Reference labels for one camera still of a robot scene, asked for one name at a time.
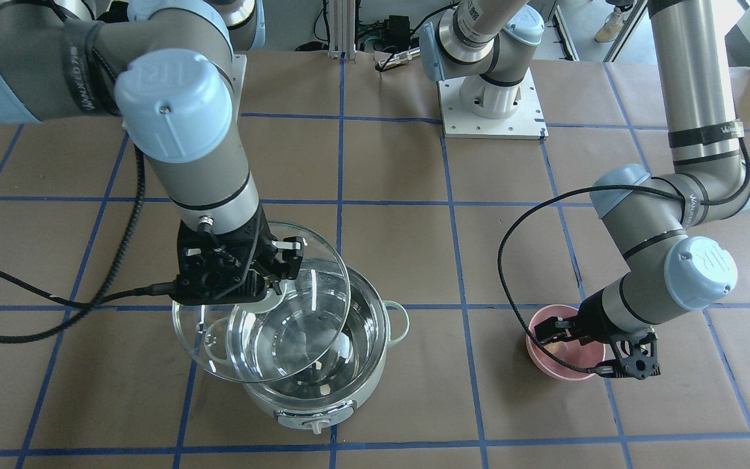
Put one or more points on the pink bowl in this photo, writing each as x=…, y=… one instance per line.
x=573, y=352

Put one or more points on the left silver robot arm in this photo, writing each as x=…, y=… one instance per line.
x=670, y=273

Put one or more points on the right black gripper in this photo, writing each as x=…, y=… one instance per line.
x=291, y=253

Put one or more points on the silver metal connector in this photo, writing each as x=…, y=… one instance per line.
x=398, y=59

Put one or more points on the pale green electric pot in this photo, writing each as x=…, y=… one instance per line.
x=329, y=391

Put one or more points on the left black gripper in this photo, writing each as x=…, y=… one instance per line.
x=596, y=319

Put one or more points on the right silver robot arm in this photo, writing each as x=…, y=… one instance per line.
x=169, y=72

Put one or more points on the glass pot lid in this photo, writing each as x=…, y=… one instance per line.
x=280, y=335

